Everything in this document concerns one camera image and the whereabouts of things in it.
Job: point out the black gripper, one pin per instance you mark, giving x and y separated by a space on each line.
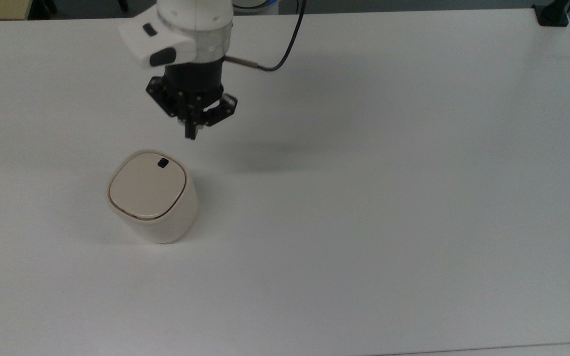
193 79

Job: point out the cream trash bin lid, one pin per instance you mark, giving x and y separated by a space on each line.
146 190

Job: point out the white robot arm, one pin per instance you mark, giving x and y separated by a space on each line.
191 24

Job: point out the cream plastic trash bin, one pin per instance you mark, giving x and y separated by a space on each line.
176 225

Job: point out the black chair leg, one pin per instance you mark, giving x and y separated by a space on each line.
123 5
45 6

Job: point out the black table clamp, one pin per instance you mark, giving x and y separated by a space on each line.
551 15

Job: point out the white adjacent table top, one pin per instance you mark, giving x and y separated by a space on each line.
512 350

